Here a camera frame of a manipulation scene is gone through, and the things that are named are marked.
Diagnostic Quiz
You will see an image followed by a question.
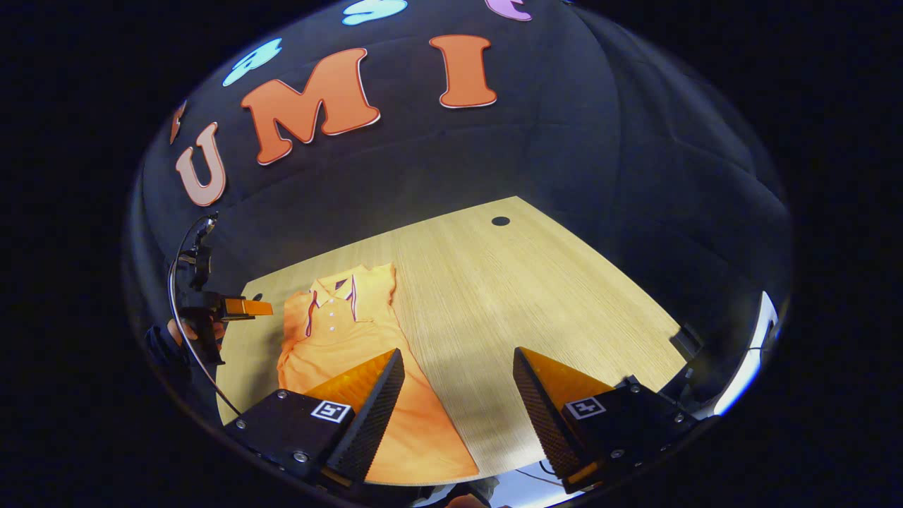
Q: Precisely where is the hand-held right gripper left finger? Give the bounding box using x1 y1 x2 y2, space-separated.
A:
224 348 406 489

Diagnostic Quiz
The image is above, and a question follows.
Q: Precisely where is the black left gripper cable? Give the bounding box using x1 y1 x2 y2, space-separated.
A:
167 215 244 417

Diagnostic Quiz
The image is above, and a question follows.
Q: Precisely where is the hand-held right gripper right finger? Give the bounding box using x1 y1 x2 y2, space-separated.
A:
512 346 710 495

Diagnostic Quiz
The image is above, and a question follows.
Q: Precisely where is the orange T-shirt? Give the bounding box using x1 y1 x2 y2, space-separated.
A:
277 262 480 486

